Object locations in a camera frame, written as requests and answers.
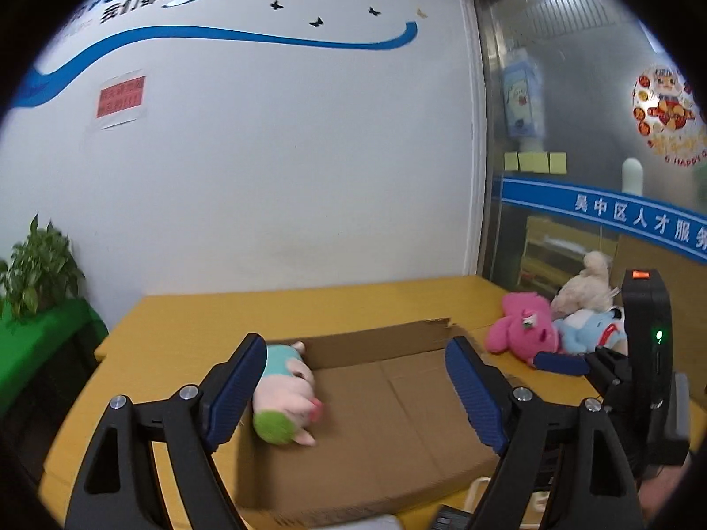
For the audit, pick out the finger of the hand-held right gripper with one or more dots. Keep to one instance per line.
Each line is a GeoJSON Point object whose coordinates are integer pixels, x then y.
{"type": "Point", "coordinates": [558, 362]}

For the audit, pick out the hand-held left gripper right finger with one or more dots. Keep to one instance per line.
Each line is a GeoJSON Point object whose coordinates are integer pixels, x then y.
{"type": "Point", "coordinates": [475, 392]}

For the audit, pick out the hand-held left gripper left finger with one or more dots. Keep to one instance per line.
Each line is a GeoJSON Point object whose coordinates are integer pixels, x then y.
{"type": "Point", "coordinates": [235, 392]}

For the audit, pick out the pink pig plush toy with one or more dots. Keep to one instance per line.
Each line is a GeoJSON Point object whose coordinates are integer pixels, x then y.
{"type": "Point", "coordinates": [287, 392]}

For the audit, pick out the magenta plush toy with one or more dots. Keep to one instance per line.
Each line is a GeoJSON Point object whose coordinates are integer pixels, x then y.
{"type": "Point", "coordinates": [522, 323]}

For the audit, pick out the brown cardboard box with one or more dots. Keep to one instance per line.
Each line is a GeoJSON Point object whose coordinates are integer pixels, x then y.
{"type": "Point", "coordinates": [386, 414]}

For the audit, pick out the person's right forearm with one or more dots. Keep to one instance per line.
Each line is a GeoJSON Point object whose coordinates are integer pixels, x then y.
{"type": "Point", "coordinates": [663, 486]}

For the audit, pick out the yellow desktop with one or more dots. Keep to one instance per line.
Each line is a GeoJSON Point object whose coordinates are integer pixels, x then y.
{"type": "Point", "coordinates": [182, 325]}

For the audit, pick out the light blue plush toy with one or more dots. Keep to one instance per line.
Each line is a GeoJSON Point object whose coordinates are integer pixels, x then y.
{"type": "Point", "coordinates": [585, 331]}

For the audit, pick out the cream plush toy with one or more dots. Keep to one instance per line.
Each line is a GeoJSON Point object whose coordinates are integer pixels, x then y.
{"type": "Point", "coordinates": [585, 287]}

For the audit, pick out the blue window banner strip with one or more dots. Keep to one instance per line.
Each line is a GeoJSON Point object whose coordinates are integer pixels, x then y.
{"type": "Point", "coordinates": [596, 210]}

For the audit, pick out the black device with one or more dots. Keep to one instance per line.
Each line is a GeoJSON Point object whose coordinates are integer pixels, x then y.
{"type": "Point", "coordinates": [450, 519]}

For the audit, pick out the white bottle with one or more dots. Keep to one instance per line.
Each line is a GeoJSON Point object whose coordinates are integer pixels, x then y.
{"type": "Point", "coordinates": [633, 176]}

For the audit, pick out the yellow sticky note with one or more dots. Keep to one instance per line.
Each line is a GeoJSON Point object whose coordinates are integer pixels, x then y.
{"type": "Point", "coordinates": [558, 162]}
{"type": "Point", "coordinates": [511, 161]}
{"type": "Point", "coordinates": [534, 161]}

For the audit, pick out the round cartoon window sticker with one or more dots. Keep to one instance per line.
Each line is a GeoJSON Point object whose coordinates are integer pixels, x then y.
{"type": "Point", "coordinates": [668, 110]}

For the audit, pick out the green cloth covered table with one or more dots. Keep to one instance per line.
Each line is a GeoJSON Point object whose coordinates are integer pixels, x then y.
{"type": "Point", "coordinates": [38, 337]}

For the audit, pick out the green potted plant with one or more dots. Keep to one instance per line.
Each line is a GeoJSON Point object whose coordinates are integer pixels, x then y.
{"type": "Point", "coordinates": [38, 265]}

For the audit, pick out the blue milk carton poster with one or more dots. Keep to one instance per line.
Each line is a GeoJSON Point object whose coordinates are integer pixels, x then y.
{"type": "Point", "coordinates": [522, 96]}

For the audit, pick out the red wall notice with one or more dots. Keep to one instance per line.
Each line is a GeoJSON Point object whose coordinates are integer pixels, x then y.
{"type": "Point", "coordinates": [121, 96]}

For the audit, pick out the blue wave wall decal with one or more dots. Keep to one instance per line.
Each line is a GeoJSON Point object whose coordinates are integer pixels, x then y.
{"type": "Point", "coordinates": [182, 35]}

